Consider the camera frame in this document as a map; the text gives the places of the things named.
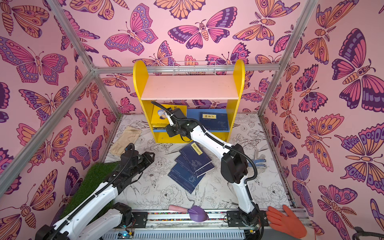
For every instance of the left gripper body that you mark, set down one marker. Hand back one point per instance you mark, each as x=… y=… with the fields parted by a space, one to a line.
x=141 y=164

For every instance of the yellow cartoon book bottom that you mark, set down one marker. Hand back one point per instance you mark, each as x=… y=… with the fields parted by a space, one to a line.
x=159 y=118

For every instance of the navy blue book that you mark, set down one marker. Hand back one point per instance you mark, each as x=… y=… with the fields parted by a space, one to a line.
x=184 y=178
x=196 y=159
x=214 y=121

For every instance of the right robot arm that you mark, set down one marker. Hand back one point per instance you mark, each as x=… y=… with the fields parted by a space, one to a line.
x=236 y=167

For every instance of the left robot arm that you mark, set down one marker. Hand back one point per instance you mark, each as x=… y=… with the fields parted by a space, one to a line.
x=82 y=223

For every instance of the yellow pink blue bookshelf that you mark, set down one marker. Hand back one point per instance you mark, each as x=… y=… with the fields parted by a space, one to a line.
x=193 y=87

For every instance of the green artificial grass mat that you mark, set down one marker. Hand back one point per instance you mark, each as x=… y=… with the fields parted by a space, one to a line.
x=93 y=178

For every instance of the green circuit board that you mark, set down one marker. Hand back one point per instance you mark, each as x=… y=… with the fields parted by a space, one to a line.
x=125 y=235

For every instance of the purple pink trowel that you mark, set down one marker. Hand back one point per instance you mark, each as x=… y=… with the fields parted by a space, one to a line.
x=192 y=212

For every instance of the blue white work glove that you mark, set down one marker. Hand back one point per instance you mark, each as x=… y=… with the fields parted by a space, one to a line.
x=260 y=163

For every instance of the orange rubber glove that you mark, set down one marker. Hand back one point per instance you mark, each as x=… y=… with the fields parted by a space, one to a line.
x=287 y=223

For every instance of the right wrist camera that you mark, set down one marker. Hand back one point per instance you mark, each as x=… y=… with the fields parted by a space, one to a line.
x=168 y=116

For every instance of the white slotted cable duct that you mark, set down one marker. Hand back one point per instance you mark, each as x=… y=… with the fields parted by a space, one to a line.
x=181 y=235

